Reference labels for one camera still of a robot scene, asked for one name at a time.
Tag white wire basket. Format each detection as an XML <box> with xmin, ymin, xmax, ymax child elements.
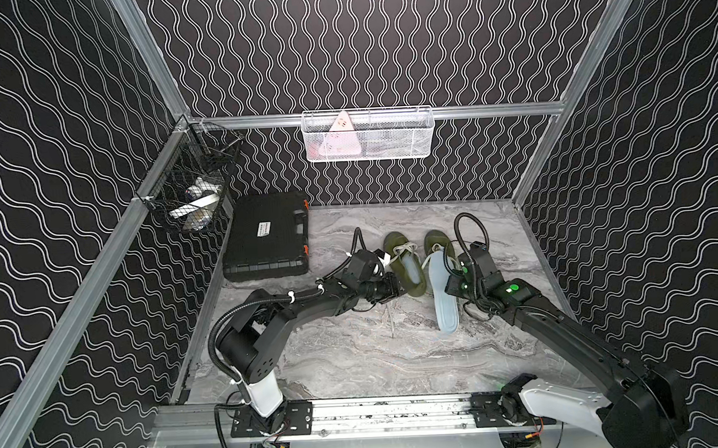
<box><xmin>300</xmin><ymin>105</ymin><xmax>436</xmax><ymax>163</ymax></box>

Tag green shoe one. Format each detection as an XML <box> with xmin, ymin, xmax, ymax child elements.
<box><xmin>383</xmin><ymin>232</ymin><xmax>427</xmax><ymax>298</ymax></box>
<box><xmin>423</xmin><ymin>230</ymin><xmax>457</xmax><ymax>269</ymax></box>

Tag white items in black basket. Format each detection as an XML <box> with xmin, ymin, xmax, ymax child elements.
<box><xmin>167</xmin><ymin>177</ymin><xmax>223</xmax><ymax>232</ymax></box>

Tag pink triangle card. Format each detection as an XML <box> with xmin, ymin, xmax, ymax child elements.
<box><xmin>318</xmin><ymin>110</ymin><xmax>363</xmax><ymax>161</ymax></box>

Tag black tool case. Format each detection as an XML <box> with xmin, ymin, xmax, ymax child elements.
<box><xmin>223</xmin><ymin>192</ymin><xmax>309</xmax><ymax>283</ymax></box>

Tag black wire basket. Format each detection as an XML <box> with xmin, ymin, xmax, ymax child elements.
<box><xmin>142</xmin><ymin>122</ymin><xmax>246</xmax><ymax>235</ymax></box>

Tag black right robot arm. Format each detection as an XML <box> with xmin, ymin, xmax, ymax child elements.
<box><xmin>443</xmin><ymin>242</ymin><xmax>688</xmax><ymax>448</ymax></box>

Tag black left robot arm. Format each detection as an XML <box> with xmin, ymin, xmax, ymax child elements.
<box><xmin>207</xmin><ymin>249</ymin><xmax>404</xmax><ymax>434</ymax></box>

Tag light blue insole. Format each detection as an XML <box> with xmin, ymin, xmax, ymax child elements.
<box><xmin>399</xmin><ymin>251</ymin><xmax>423</xmax><ymax>288</ymax></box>
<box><xmin>423</xmin><ymin>250</ymin><xmax>459</xmax><ymax>334</ymax></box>

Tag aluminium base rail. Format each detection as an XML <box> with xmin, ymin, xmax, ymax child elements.
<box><xmin>152</xmin><ymin>380</ymin><xmax>611</xmax><ymax>447</ymax></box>

